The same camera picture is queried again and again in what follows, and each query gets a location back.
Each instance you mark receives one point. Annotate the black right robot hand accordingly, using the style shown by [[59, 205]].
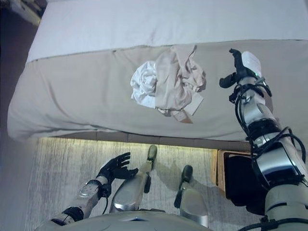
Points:
[[251, 63]]

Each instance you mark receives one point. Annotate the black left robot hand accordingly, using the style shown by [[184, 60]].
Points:
[[115, 167]]

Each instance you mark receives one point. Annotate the white paper hang tag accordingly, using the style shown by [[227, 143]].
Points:
[[197, 104]]

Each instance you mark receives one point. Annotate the beige garment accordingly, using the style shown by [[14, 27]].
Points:
[[173, 84]]

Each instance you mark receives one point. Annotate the brown cardboard hang tag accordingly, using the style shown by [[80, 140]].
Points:
[[184, 118]]

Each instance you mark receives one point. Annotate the white garment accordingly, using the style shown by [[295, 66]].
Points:
[[144, 81]]

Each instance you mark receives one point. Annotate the black garment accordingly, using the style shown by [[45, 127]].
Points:
[[240, 180]]

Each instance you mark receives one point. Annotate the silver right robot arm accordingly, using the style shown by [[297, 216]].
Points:
[[276, 161]]

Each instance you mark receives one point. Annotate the beige bed runner cover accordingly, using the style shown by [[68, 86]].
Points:
[[72, 96]]

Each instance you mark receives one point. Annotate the white bed sheet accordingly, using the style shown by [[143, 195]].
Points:
[[144, 21]]

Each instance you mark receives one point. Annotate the silver left robot leg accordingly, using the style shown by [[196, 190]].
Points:
[[130, 192]]

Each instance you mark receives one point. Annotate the grey textured floor rug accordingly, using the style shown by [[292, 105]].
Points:
[[60, 163]]

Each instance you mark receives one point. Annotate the grey robot torso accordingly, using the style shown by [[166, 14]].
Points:
[[120, 223]]

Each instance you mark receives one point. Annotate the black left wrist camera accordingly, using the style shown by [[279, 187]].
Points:
[[104, 190]]

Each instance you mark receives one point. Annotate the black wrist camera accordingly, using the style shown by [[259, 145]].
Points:
[[233, 98], [104, 190]]

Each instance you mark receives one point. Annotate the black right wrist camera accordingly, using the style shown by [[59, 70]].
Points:
[[233, 98]]

